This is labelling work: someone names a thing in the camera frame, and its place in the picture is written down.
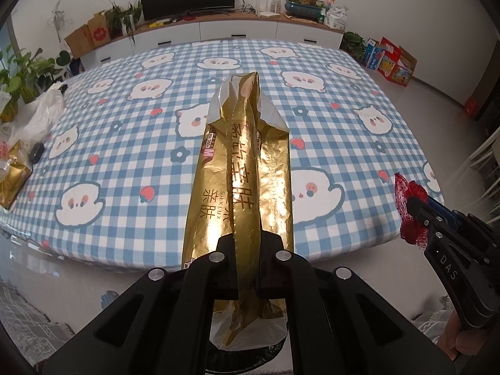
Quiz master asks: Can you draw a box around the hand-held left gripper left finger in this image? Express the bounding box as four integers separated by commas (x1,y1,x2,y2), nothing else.
46,235,239,375

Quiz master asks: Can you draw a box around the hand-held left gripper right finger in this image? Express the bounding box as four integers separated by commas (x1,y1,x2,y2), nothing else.
259,234,456,375

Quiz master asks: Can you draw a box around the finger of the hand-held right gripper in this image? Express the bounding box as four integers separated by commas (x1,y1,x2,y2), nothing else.
407,195,444,243
427,198,466,226

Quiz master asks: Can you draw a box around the red mesh net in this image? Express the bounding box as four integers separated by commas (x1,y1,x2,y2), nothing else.
394,172,434,248

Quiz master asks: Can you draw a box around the gold foil bag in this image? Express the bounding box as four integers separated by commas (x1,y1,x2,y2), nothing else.
182,71,294,352
0,141,33,209

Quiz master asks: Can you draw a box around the black lined waste bin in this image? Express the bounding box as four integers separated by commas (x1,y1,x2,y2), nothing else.
211,336,292,375

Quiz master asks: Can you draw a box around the person's right hand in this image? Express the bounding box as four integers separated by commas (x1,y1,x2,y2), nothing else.
444,312,471,361

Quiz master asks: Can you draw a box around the grey patterned rug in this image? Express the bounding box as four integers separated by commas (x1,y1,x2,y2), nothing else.
0,277,75,360
414,308,454,340

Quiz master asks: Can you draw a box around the white chair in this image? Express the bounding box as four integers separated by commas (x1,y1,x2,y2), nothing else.
469,125,500,212

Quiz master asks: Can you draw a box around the blue checked tablecloth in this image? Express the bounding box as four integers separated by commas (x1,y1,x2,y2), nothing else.
0,39,446,274

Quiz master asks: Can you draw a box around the red colourful toy box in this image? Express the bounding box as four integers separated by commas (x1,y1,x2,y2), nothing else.
377,37,405,77

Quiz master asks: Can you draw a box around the blue colourful toy box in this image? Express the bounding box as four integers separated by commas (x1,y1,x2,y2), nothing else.
365,39,387,69

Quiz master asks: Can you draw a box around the small green floor plant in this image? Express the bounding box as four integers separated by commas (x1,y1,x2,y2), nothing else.
342,31,370,61

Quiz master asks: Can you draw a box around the white sack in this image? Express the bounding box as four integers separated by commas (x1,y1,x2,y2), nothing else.
326,6,350,30

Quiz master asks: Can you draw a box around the white television cabinet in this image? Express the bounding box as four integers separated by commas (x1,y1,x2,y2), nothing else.
80,10,346,73

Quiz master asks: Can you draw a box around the bonsai in blue planter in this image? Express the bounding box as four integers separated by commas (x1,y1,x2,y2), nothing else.
284,0,327,22

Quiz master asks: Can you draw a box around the white plastic bag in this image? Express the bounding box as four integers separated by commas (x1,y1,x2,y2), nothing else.
8,82,67,143

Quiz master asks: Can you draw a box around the white router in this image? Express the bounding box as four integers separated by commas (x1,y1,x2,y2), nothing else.
256,0,282,19

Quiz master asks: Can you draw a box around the brown paper bag red print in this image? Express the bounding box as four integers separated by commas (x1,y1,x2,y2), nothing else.
87,12,114,49

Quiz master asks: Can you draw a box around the yellow plant pot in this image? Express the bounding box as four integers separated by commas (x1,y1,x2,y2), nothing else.
0,97,18,123

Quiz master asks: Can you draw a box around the brown cardboard box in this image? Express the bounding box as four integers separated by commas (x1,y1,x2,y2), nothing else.
64,25,94,57

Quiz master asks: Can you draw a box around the tall potted plant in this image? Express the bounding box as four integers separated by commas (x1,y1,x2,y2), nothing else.
99,0,143,43

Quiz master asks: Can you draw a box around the green pothos plant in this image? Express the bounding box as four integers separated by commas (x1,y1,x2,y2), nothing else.
0,45,71,104

